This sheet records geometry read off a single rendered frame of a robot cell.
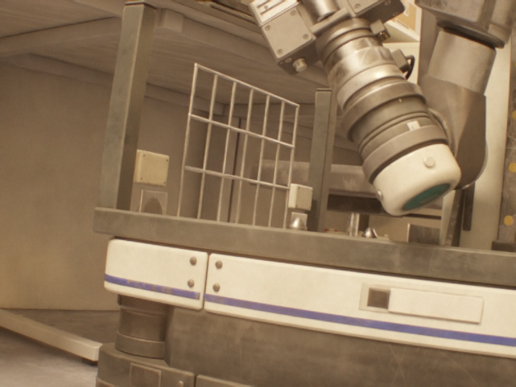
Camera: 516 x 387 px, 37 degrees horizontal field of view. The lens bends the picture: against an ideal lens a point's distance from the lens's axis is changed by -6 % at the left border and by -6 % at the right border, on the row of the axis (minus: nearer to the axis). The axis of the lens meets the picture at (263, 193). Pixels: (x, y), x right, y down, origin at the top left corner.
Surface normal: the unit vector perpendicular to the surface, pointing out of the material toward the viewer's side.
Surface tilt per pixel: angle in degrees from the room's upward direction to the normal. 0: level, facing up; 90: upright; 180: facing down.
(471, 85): 105
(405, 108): 65
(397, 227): 90
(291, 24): 85
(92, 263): 90
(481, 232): 90
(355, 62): 82
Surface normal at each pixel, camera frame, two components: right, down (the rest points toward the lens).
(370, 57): 0.07, -0.38
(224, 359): -0.48, -0.09
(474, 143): 0.76, 0.25
